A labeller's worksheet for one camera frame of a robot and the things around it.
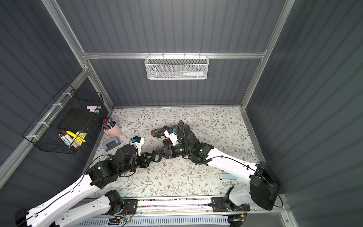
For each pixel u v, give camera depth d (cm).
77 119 74
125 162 54
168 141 67
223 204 74
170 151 63
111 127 94
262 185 41
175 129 68
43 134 63
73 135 70
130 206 74
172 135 68
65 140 67
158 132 87
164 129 87
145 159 61
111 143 96
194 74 93
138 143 64
